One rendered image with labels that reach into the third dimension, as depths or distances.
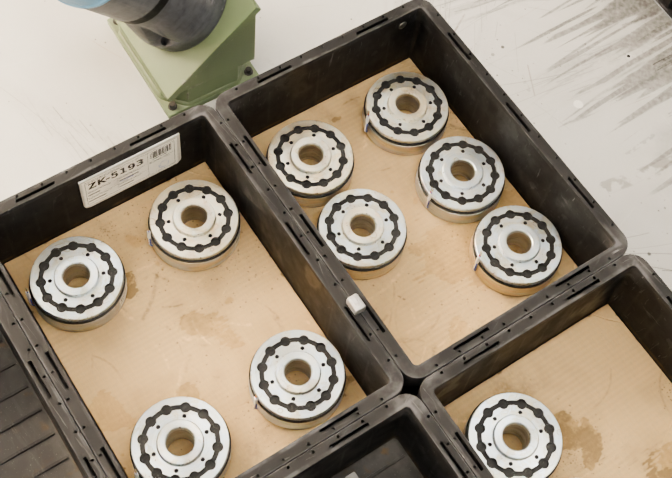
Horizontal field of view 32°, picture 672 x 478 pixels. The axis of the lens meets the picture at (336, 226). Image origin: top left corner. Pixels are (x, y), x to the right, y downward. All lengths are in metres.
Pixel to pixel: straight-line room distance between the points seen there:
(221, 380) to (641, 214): 0.63
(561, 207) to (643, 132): 0.35
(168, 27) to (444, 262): 0.46
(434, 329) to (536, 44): 0.55
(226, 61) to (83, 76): 0.21
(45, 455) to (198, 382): 0.18
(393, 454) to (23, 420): 0.39
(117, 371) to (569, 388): 0.50
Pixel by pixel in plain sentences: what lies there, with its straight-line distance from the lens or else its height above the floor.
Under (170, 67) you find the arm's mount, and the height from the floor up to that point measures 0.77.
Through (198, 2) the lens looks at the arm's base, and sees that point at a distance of 1.48.
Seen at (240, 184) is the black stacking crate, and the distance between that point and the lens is 1.30.
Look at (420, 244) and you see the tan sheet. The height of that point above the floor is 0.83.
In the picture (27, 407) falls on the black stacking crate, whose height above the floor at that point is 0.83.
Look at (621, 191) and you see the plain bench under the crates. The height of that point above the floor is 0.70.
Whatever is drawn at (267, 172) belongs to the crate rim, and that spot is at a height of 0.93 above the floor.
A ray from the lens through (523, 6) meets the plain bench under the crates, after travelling 1.74.
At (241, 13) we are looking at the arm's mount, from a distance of 1.49.
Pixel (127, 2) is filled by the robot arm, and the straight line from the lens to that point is 1.42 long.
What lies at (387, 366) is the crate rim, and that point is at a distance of 1.18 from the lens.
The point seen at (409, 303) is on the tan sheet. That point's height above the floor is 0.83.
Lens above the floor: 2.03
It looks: 62 degrees down
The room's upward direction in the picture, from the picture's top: 10 degrees clockwise
